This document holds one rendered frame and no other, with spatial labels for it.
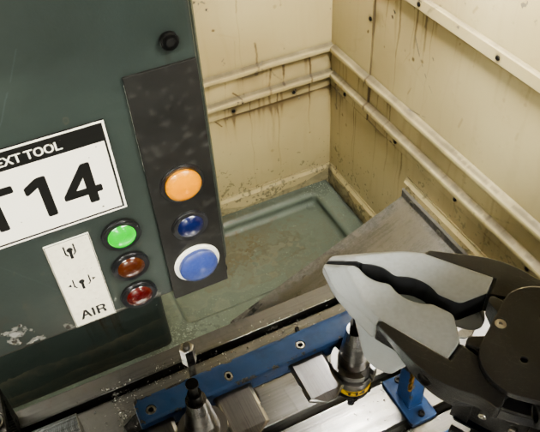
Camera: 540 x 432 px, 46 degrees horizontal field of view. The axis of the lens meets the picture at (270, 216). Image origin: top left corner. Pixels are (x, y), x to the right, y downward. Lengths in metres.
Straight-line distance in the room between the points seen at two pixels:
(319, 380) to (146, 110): 0.57
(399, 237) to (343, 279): 1.25
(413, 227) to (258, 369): 0.82
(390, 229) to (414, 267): 1.26
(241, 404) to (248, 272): 1.00
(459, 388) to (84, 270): 0.26
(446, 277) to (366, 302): 0.05
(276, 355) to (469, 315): 0.54
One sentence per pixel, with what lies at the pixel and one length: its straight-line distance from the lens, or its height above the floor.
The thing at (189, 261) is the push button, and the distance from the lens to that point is 0.48.
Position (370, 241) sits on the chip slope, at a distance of 1.63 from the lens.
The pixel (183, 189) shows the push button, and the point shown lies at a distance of 0.43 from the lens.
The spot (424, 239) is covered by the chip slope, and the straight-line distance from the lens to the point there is 1.59.
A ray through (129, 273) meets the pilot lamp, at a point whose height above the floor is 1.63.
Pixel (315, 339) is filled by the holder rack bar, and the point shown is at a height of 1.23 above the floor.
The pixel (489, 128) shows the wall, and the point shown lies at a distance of 1.32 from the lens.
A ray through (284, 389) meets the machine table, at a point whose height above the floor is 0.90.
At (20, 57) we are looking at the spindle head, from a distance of 0.37.
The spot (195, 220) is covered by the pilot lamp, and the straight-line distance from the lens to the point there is 0.46.
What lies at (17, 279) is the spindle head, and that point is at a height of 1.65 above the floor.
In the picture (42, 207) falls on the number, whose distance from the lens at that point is 0.42.
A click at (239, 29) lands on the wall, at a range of 1.64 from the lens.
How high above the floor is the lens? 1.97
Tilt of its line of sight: 44 degrees down
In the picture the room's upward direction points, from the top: 4 degrees counter-clockwise
